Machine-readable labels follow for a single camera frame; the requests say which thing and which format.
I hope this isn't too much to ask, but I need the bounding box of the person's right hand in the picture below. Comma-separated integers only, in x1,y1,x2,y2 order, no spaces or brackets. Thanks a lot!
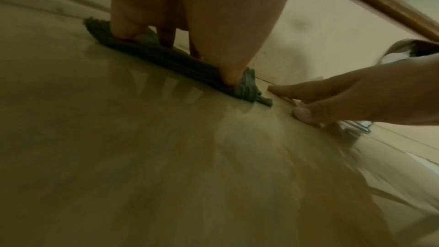
267,55,439,127

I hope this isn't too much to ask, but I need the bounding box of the grey wrist band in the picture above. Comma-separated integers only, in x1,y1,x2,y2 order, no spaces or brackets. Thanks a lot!
377,38,439,65

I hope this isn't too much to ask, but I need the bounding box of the shiny metal object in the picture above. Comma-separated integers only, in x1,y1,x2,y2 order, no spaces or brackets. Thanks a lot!
337,120,374,135

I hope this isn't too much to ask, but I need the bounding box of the green cleaning cloth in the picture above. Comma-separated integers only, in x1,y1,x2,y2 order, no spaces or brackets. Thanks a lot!
84,17,273,108

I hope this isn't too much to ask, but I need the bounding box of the person's left hand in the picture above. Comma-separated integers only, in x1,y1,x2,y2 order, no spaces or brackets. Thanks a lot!
97,0,300,86

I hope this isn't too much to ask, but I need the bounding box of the brown wooden rail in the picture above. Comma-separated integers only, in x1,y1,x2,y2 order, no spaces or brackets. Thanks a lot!
305,0,439,42

